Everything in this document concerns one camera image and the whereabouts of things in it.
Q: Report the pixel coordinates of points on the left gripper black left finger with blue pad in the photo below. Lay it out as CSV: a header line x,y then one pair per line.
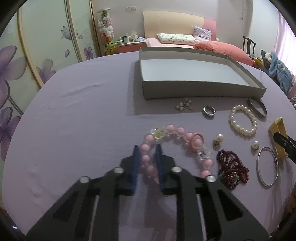
x,y
89,209

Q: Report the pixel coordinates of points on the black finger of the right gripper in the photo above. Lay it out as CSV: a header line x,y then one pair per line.
x,y
288,144

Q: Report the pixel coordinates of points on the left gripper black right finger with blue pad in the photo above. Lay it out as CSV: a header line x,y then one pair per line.
x,y
205,207

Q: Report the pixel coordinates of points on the yellow jewelry piece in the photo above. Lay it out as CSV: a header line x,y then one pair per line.
x,y
278,126

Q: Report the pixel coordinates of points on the thin silver bangle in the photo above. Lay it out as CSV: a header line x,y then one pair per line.
x,y
267,167

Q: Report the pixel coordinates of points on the single white pearl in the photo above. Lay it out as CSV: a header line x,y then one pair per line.
x,y
255,145

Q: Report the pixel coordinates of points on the grey metal cuff bangle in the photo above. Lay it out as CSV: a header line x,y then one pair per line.
x,y
257,106

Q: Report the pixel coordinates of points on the pearl earring with gold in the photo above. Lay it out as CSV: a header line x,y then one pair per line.
x,y
218,140

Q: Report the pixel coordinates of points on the blue plush garment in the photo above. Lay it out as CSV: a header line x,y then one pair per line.
x,y
281,72

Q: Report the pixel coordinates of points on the purple tablecloth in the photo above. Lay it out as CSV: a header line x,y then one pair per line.
x,y
90,115

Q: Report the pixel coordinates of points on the pink curtain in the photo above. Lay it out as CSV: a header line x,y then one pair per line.
x,y
285,49

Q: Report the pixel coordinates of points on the coral folded quilt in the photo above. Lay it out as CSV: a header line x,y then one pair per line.
x,y
232,51

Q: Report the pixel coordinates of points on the dark wooden chair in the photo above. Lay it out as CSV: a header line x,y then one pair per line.
x,y
248,45

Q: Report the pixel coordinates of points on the lilac patterned pillow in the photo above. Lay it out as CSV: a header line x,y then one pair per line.
x,y
202,34

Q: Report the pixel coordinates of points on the grey cardboard tray box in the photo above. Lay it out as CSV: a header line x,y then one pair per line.
x,y
171,72

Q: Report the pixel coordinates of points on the floral white pillow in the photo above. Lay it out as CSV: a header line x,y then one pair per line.
x,y
180,39

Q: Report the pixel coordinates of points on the pink nightstand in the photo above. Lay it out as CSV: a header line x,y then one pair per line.
x,y
130,46

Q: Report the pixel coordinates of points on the bed with pink sheet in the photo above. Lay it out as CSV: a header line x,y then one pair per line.
x,y
155,42

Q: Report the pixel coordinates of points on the floral sliding wardrobe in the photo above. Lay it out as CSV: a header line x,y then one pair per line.
x,y
41,38

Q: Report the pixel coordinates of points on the beige pink headboard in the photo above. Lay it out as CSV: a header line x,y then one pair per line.
x,y
156,22

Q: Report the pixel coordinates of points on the hanging plush toys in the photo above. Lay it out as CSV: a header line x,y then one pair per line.
x,y
105,32

